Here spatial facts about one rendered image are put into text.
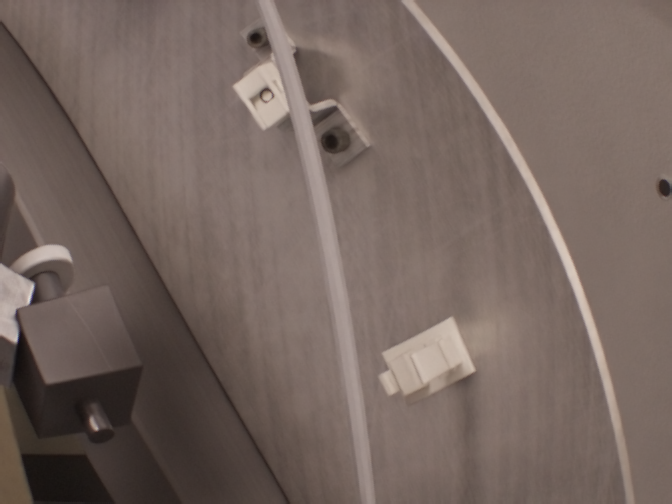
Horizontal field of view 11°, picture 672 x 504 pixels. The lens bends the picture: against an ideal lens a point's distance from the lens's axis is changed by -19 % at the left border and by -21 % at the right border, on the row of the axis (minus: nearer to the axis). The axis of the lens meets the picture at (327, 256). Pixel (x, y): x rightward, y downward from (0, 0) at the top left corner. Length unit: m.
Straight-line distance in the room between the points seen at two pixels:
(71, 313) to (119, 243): 0.17
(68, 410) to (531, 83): 0.18
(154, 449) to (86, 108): 0.11
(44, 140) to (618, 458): 0.19
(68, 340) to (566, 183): 0.17
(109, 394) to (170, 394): 0.14
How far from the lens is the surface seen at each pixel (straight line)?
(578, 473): 1.03
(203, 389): 1.07
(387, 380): 1.04
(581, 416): 1.03
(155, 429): 1.04
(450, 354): 1.03
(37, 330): 0.90
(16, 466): 6.04
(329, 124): 1.04
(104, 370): 0.90
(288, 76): 1.01
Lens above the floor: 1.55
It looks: 10 degrees down
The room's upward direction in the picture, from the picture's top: 6 degrees counter-clockwise
